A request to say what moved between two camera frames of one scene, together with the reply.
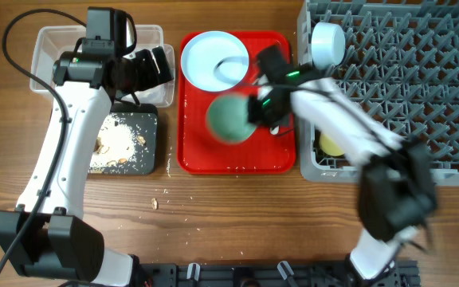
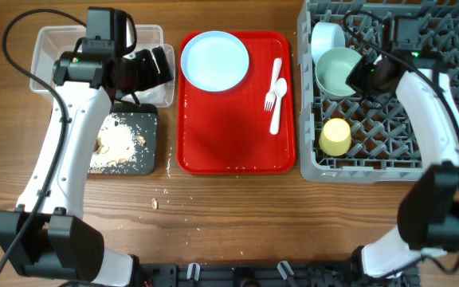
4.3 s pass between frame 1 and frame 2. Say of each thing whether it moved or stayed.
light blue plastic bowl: stayed
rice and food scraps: stayed
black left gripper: stayed
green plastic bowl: moved
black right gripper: moved
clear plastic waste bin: stayed
